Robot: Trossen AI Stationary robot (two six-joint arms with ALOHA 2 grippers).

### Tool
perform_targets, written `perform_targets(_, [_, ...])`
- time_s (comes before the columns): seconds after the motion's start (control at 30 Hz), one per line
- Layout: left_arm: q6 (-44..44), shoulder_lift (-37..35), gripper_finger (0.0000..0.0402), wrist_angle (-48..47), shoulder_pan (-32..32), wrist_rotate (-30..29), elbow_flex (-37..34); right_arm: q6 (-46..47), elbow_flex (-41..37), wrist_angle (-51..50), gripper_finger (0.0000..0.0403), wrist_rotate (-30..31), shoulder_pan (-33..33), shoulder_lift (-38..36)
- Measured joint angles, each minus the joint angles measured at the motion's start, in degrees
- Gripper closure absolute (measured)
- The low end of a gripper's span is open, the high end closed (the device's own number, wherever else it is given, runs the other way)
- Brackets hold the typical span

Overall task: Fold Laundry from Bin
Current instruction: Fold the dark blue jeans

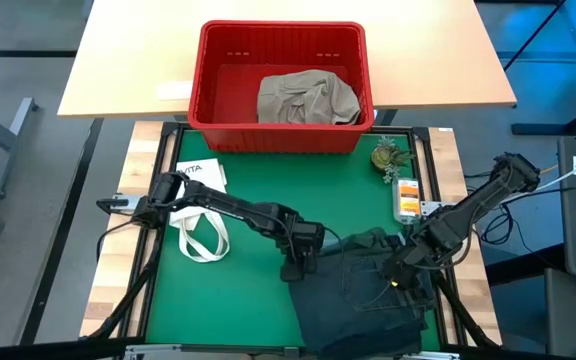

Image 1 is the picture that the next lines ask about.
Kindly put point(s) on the red plastic laundry bin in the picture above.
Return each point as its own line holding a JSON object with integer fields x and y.
{"x": 278, "y": 137}

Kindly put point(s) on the white canvas tote bag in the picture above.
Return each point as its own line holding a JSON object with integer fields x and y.
{"x": 203, "y": 172}

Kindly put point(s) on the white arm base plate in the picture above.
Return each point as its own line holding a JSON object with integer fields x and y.
{"x": 123, "y": 202}
{"x": 430, "y": 206}

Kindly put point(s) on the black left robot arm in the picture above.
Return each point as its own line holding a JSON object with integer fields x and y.
{"x": 228, "y": 207}

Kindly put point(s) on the small artificial succulent plant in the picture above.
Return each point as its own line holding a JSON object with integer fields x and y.
{"x": 390, "y": 156}

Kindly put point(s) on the silver metal bracket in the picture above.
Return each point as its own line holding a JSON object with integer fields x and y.
{"x": 438, "y": 356}
{"x": 153, "y": 350}

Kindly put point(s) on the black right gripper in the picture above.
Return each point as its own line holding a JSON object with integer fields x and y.
{"x": 413, "y": 262}

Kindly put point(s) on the grey desk leg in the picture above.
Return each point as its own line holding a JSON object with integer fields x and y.
{"x": 10, "y": 145}

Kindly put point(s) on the white paper sheet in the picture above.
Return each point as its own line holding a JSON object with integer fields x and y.
{"x": 173, "y": 90}

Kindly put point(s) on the khaki garment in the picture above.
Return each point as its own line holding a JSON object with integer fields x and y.
{"x": 313, "y": 95}

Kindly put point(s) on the clear package with orange label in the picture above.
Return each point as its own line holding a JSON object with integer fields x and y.
{"x": 408, "y": 200}

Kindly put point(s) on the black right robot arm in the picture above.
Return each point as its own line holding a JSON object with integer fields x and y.
{"x": 478, "y": 200}

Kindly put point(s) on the black desk leg frame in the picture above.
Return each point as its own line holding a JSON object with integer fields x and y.
{"x": 543, "y": 129}

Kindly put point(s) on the light wooden desk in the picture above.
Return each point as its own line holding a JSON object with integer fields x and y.
{"x": 443, "y": 50}

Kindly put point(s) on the black garment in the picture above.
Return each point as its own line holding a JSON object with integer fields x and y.
{"x": 358, "y": 305}

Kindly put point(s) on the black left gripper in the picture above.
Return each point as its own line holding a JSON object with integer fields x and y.
{"x": 305, "y": 237}

